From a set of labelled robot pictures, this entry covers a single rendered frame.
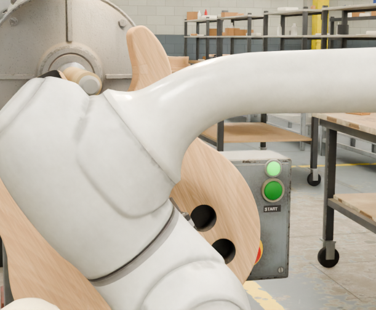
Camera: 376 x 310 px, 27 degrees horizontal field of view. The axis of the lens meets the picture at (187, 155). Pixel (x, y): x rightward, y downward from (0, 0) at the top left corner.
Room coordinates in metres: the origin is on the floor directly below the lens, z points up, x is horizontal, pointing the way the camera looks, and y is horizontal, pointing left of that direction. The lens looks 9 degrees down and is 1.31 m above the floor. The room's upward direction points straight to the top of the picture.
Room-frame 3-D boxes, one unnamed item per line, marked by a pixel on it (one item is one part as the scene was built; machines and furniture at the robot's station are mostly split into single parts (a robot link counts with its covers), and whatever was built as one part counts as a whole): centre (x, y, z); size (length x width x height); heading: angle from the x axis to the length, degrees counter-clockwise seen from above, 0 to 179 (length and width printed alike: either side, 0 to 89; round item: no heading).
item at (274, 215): (1.30, -0.04, 0.99); 0.24 x 0.21 x 0.26; 14
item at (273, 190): (1.20, -0.13, 1.07); 0.03 x 0.01 x 0.03; 104
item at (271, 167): (1.20, -0.14, 1.11); 0.03 x 0.01 x 0.03; 104
